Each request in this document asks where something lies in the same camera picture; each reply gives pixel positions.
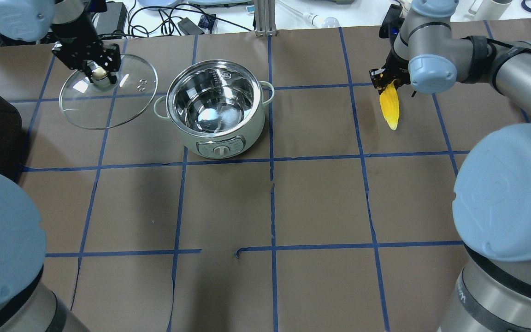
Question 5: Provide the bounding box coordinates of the aluminium profile post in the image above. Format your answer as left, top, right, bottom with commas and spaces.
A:
253, 0, 277, 36

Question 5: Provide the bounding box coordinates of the white electric cooking pot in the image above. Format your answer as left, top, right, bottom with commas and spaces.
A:
153, 59, 276, 160

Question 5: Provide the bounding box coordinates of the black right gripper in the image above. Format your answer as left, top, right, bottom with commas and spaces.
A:
370, 49, 417, 97

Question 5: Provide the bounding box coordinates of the glass pot lid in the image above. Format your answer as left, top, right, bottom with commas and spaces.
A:
59, 54, 158, 130

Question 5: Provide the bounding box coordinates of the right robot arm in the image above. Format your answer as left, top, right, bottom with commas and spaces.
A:
369, 0, 531, 332

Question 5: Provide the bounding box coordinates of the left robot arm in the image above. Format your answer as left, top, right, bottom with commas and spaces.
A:
0, 0, 121, 332

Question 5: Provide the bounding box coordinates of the black cable bundle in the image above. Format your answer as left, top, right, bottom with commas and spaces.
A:
126, 6, 252, 38

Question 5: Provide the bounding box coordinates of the white light bulb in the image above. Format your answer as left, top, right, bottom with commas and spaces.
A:
302, 12, 341, 28

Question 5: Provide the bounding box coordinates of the black power adapter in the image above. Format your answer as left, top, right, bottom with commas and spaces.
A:
177, 18, 205, 36

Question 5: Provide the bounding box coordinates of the brown paper table mat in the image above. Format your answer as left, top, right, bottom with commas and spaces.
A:
0, 27, 531, 332

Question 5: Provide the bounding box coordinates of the yellow corn cob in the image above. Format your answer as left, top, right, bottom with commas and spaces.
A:
379, 81, 400, 131

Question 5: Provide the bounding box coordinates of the black box at back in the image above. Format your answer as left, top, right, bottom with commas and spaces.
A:
94, 1, 127, 35

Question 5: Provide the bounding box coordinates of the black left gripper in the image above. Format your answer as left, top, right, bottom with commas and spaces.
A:
51, 18, 121, 85

